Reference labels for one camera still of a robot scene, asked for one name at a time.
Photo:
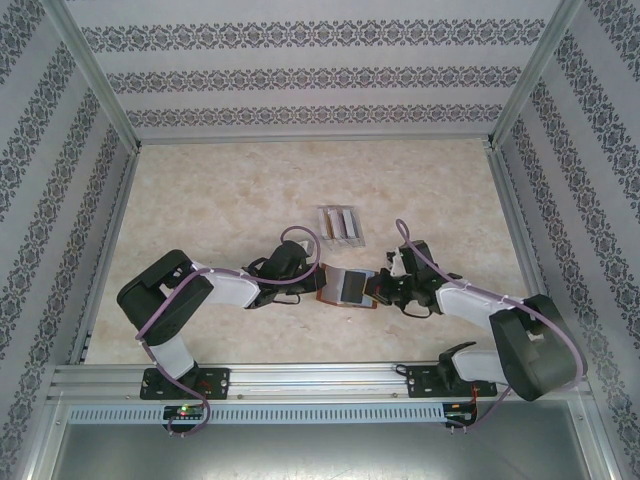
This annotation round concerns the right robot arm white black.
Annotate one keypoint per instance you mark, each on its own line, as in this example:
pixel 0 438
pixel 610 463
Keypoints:
pixel 470 300

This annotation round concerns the aluminium mounting rail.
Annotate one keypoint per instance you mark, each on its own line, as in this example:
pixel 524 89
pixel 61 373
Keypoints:
pixel 310 380

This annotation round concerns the dark credit card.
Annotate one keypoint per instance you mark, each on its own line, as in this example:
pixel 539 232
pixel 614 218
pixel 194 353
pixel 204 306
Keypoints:
pixel 353 287

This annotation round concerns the aluminium table side rail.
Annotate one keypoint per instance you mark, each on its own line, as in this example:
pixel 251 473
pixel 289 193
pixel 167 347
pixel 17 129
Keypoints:
pixel 106 250
pixel 515 215

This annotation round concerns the clear acrylic card stand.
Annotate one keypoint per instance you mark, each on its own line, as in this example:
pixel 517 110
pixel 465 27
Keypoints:
pixel 345 242

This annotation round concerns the brown credit card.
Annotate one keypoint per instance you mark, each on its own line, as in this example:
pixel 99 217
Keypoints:
pixel 329 224

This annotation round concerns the brown leather card holder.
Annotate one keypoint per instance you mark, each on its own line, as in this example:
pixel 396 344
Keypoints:
pixel 332 285

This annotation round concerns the aluminium frame beam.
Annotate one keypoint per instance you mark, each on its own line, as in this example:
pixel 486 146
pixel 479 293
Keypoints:
pixel 597 435
pixel 47 435

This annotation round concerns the aluminium frame post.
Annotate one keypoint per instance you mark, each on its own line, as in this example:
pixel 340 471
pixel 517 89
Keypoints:
pixel 97 75
pixel 531 75

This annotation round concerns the small controller circuit board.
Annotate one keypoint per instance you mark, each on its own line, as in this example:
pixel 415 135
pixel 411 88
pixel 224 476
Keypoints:
pixel 185 412
pixel 462 412

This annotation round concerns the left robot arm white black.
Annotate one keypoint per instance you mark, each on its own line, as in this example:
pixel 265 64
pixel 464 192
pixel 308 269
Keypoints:
pixel 230 290

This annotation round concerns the steel sheet panel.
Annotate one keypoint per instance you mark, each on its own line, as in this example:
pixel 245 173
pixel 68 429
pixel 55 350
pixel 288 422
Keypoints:
pixel 320 455

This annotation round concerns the white credit card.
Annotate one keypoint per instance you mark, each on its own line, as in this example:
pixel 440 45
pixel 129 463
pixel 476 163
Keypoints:
pixel 342 225

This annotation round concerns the grey credit card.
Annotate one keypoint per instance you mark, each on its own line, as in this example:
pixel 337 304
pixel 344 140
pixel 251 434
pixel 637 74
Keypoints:
pixel 352 225

